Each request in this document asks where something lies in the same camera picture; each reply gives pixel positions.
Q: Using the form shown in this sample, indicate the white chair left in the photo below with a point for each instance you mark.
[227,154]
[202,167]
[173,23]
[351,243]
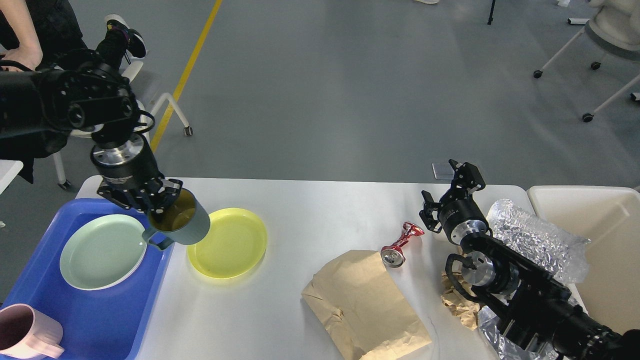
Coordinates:
[165,99]

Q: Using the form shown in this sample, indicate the pale green plate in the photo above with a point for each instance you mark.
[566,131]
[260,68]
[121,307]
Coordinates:
[103,252]

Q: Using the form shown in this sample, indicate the grey floor plate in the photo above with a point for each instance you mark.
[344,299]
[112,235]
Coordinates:
[443,171]

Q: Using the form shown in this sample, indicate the silver foil bag upper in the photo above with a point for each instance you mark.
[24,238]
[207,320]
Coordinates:
[558,251]

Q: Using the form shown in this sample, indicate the crushed red can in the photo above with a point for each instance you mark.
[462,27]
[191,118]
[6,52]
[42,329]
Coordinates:
[392,254]

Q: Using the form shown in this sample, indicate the silver foil bag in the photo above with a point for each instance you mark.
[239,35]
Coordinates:
[504,348]
[558,251]

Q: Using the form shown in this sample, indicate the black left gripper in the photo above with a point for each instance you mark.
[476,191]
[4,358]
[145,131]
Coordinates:
[131,178]

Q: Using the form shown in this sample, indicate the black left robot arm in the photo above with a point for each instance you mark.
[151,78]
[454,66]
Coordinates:
[92,96]

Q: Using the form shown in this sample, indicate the teal mug yellow inside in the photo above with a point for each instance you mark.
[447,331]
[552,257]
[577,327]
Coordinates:
[184,222]

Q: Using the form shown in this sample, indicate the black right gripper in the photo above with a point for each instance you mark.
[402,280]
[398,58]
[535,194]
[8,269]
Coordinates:
[459,217]

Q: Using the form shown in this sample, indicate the yellow plastic plate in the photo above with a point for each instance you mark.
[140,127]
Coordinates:
[235,243]

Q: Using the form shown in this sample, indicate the brown paper bag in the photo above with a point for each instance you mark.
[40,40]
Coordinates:
[363,310]

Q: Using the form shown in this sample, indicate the black tripod leg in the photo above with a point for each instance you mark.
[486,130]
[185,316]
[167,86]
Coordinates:
[490,17]

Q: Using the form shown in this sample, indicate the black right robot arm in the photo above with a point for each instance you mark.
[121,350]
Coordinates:
[533,308]

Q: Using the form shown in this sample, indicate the pink mug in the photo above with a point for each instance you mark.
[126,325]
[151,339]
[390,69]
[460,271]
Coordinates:
[28,334]

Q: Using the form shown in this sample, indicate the beige plastic bin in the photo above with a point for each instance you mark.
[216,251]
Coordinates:
[610,218]

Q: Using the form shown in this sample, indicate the blue plastic tray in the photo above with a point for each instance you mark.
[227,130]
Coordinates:
[106,324]

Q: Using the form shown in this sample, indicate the silver foil bag lower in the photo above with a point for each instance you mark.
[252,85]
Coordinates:
[504,348]

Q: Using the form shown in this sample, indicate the white office chair right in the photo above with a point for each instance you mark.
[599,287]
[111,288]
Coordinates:
[615,28]

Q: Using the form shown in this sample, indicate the person in black clothes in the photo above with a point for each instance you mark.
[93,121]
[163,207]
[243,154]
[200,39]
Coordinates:
[37,33]

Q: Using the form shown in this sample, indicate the crumpled brown paper ball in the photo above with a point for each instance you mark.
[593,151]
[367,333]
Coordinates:
[458,306]

